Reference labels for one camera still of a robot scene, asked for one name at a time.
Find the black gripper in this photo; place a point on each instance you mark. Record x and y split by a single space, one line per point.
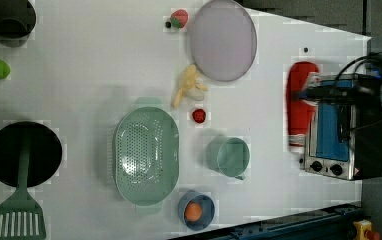
347 89

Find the red ketchup bottle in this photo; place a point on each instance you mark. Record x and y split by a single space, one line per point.
299 113

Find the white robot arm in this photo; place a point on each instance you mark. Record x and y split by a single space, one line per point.
374 106

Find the green oval strainer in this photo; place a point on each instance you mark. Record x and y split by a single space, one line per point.
146 156

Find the silver toaster oven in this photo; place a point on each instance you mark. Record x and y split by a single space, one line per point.
344 142

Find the round grey plate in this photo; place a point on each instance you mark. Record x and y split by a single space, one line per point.
223 40

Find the teal green cup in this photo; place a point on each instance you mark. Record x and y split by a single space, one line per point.
229 156

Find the small red cap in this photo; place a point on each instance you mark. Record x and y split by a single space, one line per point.
199 116

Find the peeled toy banana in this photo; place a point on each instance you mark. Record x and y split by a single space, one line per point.
189 86

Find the blue bowl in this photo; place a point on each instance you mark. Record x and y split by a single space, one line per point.
208 210

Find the red toy strawberry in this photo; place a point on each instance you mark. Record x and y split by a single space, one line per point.
179 18

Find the orange toy fruit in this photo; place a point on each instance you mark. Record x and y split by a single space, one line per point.
193 211

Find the dark grey cup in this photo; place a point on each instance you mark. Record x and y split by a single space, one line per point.
17 18

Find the black round pot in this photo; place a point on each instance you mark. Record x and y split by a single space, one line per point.
45 157

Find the green slotted spatula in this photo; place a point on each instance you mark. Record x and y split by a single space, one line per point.
21 216

